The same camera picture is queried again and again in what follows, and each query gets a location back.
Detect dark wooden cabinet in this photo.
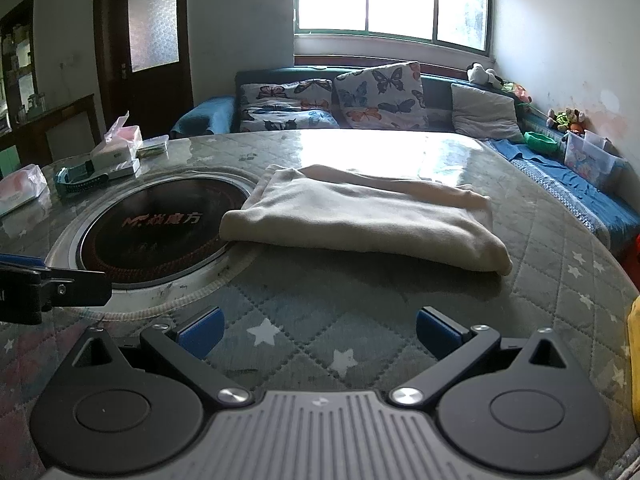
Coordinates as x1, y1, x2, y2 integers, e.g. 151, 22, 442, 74
0, 0, 98, 173

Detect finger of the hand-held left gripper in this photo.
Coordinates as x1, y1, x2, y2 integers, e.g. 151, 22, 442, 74
0, 255, 46, 272
40, 270, 113, 311

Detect blue sofa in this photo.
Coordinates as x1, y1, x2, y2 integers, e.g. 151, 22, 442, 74
170, 62, 640, 261

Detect window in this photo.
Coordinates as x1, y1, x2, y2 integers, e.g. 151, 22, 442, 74
295, 0, 493, 53

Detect panda plush toy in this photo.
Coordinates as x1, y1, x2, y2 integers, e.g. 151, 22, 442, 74
467, 62, 503, 88

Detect blue knitted blanket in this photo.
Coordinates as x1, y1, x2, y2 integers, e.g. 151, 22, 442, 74
480, 137, 640, 241

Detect flat butterfly print pillow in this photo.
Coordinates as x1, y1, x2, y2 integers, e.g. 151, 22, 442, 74
240, 107, 341, 133

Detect green bowl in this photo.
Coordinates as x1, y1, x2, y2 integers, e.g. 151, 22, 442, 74
524, 131, 560, 157

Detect large pink white tissue pack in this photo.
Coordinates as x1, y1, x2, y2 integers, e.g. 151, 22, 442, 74
0, 164, 48, 218

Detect small plush toys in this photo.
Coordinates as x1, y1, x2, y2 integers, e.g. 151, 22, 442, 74
547, 108, 587, 133

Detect yellow cloth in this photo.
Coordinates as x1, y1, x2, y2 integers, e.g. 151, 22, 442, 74
627, 295, 640, 376

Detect upright butterfly print pillow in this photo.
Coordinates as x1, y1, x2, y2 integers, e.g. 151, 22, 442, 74
335, 62, 428, 131

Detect cream garment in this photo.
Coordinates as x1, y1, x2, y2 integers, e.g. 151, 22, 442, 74
220, 164, 513, 276

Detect grey quilted star table cover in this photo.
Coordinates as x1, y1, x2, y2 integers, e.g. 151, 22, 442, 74
0, 129, 640, 480

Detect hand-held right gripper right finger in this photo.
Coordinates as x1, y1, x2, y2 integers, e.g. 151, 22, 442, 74
389, 306, 568, 407

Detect round black induction cooker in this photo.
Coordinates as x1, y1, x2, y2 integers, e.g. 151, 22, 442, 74
45, 170, 258, 321

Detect clear plastic storage box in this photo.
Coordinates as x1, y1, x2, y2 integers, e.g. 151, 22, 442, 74
564, 130, 626, 188

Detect grey pillow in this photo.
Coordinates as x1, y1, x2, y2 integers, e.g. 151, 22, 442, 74
450, 82, 525, 142

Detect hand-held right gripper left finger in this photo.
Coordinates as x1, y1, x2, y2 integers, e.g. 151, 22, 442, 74
70, 306, 253, 407

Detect dark wooden door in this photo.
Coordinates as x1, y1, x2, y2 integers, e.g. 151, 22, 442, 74
95, 0, 193, 133

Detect wide butterfly print pillow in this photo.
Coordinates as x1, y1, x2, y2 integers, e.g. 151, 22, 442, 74
237, 80, 333, 113

